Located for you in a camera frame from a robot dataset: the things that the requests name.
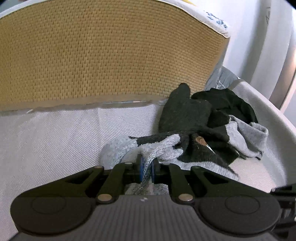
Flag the black and grey knit sweater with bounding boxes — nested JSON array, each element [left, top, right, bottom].
[[100, 83, 268, 195]]

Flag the black folded garment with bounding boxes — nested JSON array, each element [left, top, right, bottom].
[[191, 88, 258, 124]]

